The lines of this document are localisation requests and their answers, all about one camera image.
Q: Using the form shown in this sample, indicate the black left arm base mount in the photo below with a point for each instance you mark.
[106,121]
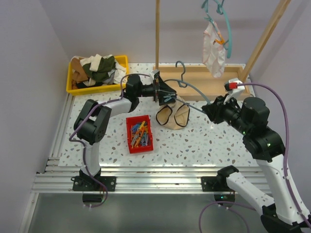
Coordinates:
[83,182]

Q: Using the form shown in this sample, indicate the beige underwear black trim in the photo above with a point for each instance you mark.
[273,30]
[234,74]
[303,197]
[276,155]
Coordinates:
[174,116]

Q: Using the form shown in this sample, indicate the orange clothespin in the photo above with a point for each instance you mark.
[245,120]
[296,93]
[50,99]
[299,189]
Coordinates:
[220,40]

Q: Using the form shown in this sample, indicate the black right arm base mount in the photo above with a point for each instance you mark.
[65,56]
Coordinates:
[213,180]

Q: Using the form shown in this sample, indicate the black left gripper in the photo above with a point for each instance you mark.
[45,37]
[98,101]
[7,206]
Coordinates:
[163,89]

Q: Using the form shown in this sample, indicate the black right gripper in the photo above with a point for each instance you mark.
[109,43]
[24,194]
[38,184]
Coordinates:
[215,110]

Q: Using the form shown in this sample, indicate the white pink-trimmed underwear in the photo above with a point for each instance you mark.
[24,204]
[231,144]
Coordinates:
[213,56]

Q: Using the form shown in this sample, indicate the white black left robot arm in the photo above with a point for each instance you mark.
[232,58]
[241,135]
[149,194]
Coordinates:
[92,121]

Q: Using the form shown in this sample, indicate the wooden hanger rack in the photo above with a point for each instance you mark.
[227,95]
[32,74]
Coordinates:
[242,72]

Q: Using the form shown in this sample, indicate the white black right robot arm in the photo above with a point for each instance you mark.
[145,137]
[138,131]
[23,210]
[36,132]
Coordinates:
[278,213]

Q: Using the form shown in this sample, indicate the red plastic bin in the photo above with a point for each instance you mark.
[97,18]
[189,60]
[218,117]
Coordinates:
[130,121]

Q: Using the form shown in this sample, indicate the pile of mixed clothes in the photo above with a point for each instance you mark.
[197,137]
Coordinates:
[96,71]

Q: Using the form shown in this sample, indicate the teal clothes hanger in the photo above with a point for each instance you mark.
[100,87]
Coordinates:
[225,28]

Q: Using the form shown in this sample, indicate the blue clothespin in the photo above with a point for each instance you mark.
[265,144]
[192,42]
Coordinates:
[168,97]

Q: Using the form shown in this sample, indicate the pile of coloured clothespins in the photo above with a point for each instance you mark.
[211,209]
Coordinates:
[139,135]

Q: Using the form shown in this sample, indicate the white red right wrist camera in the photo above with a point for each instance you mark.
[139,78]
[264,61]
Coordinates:
[233,89]

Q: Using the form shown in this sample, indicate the aluminium rail frame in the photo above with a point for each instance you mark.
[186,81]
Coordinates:
[176,164]

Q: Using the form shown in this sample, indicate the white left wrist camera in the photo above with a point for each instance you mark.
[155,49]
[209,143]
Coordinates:
[154,74]

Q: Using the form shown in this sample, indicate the grey-blue clothes hanger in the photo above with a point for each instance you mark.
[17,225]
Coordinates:
[192,87]

